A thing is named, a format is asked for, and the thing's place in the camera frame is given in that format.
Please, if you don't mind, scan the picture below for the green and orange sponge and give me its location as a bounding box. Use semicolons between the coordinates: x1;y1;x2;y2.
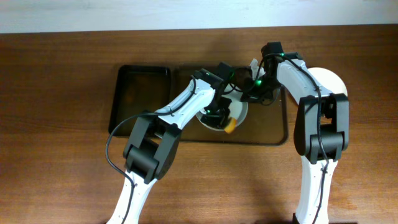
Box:
223;117;237;134

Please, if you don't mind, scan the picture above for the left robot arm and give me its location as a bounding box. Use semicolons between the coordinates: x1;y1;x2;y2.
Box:
105;73;227;223

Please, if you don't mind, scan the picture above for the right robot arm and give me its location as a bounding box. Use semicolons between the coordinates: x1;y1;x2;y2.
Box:
234;54;349;224

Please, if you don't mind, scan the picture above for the brown large serving tray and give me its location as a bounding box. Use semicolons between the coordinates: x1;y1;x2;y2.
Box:
165;63;290;146

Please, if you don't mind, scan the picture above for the black small tray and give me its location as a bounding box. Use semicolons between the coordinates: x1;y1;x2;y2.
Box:
108;65;171;132

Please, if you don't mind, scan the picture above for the white plate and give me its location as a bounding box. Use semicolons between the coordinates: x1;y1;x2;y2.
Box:
196;83;248;131
308;67;348;96

